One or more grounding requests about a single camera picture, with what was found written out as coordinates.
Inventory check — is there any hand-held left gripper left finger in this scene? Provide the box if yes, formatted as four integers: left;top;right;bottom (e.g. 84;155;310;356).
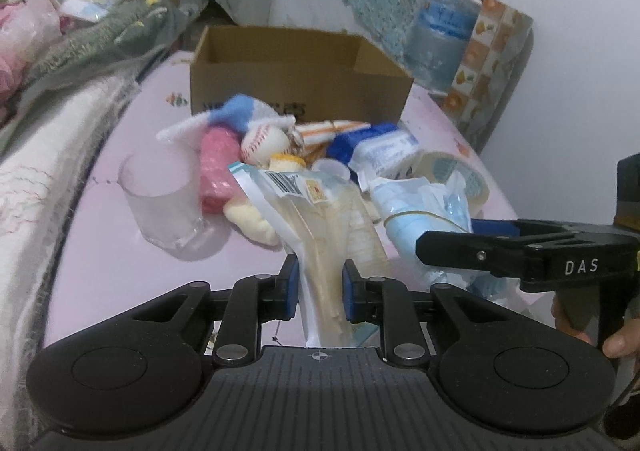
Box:
132;254;301;367

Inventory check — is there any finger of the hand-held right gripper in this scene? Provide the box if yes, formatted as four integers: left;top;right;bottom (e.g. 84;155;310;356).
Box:
471;218;576;238
415;230;531;282

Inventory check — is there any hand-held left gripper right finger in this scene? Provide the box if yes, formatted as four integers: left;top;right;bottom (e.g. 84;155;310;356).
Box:
341;259;506;366

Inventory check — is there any light blue face mask pack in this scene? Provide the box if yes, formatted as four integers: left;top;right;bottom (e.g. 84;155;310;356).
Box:
370;176;506;293

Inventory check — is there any clear plastic pouch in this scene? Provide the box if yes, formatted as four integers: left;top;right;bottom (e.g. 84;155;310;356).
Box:
227;162;391;349

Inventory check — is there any cream yellow glove bundle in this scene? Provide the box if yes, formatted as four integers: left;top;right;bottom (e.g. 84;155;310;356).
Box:
223;154;307;246

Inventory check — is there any packing tape roll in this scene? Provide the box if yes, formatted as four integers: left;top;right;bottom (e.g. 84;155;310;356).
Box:
400;151;491;212

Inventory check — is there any blue wet wipes pack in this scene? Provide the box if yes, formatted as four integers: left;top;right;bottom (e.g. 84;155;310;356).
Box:
326;123;421;182

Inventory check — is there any pink towel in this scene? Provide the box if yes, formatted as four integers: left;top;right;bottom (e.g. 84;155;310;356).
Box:
199;127;241;214

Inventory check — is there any white red-stitched baseball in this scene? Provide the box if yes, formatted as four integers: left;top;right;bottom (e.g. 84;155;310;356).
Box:
241;123;292;166

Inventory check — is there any brown cardboard box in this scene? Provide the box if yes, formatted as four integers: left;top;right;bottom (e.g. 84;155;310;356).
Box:
189;25;415;128

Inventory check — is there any person's right hand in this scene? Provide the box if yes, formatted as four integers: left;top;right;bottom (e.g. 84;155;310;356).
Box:
551;296;640;359

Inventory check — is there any small translucent cap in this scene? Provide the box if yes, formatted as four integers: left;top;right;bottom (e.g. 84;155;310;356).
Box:
312;158;351;182

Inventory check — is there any clear plastic cup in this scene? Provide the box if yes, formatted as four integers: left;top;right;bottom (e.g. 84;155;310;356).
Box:
117;150;207;249

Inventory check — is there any orange patterned cabinet cover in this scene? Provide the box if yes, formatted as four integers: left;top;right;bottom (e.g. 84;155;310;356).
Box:
442;0;535;154

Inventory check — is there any orange striped packet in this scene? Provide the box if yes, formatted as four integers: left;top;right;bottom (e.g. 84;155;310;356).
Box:
295;120;373;162

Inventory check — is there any blue water jug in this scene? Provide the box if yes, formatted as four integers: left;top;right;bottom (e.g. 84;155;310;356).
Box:
404;0;483;92

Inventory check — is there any white fuzzy blanket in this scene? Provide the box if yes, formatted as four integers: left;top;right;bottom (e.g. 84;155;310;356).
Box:
0;76;141;451

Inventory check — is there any grey leaf-print blanket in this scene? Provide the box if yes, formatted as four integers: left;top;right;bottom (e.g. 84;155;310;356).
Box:
22;0;201;96

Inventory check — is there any clear plastic bag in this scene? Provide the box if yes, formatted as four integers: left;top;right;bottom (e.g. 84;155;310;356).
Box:
59;0;125;24

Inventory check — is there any pink plastic bag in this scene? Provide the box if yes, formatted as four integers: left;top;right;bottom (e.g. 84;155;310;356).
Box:
0;0;62;96

